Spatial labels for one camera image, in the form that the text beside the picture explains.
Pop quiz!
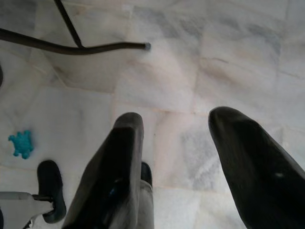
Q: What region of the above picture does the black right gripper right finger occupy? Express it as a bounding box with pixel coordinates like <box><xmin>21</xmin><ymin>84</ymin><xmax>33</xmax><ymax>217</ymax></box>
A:
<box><xmin>208</xmin><ymin>106</ymin><xmax>305</xmax><ymax>229</ymax></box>

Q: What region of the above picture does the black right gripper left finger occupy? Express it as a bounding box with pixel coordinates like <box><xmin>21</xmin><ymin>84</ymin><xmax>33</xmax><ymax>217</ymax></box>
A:
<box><xmin>61</xmin><ymin>112</ymin><xmax>144</xmax><ymax>229</ymax></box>

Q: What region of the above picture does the black robot right foot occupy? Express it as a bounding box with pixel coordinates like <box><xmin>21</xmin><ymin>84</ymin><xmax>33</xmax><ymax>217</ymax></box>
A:
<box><xmin>141</xmin><ymin>162</ymin><xmax>153</xmax><ymax>187</ymax></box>

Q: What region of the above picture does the black robot foot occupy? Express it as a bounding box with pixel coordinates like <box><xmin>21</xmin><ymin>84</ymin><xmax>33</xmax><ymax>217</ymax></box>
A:
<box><xmin>37</xmin><ymin>160</ymin><xmax>67</xmax><ymax>224</ymax></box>
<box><xmin>141</xmin><ymin>162</ymin><xmax>153</xmax><ymax>187</ymax></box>

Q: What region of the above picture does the grey robot right leg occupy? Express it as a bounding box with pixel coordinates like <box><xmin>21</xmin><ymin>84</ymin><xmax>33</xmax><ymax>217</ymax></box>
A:
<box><xmin>139</xmin><ymin>180</ymin><xmax>154</xmax><ymax>229</ymax></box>

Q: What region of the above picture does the grey robot leg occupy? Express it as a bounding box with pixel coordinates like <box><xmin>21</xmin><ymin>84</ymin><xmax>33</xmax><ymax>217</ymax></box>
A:
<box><xmin>139</xmin><ymin>180</ymin><xmax>154</xmax><ymax>229</ymax></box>
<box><xmin>0</xmin><ymin>190</ymin><xmax>55</xmax><ymax>229</ymax></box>

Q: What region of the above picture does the black robot left foot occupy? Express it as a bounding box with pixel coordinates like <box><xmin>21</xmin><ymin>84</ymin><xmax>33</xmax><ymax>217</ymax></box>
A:
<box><xmin>37</xmin><ymin>160</ymin><xmax>67</xmax><ymax>224</ymax></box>

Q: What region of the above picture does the small blue toy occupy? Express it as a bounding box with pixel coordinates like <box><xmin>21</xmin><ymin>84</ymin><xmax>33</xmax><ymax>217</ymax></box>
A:
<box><xmin>8</xmin><ymin>129</ymin><xmax>34</xmax><ymax>159</ymax></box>

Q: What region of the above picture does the grey robot left leg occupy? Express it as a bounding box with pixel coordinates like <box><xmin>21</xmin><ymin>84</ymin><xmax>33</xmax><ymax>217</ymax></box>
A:
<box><xmin>0</xmin><ymin>190</ymin><xmax>55</xmax><ymax>229</ymax></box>

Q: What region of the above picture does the black metal table leg frame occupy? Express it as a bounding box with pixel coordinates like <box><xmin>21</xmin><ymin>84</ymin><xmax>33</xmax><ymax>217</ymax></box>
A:
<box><xmin>0</xmin><ymin>0</ymin><xmax>151</xmax><ymax>56</ymax></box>

